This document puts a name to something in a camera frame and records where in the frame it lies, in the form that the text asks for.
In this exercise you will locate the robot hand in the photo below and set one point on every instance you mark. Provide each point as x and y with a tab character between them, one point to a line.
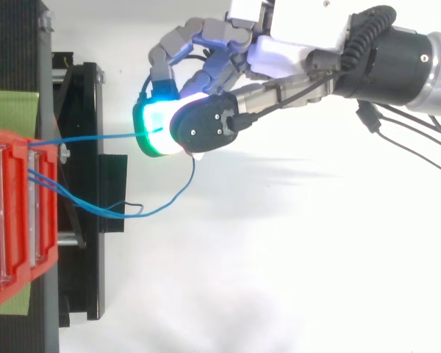
279	55

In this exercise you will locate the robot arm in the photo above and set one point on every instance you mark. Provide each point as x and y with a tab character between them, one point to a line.
400	66

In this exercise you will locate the black stand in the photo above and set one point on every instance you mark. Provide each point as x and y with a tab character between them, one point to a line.
82	121

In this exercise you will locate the red bin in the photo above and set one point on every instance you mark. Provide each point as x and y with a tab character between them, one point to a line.
16	206

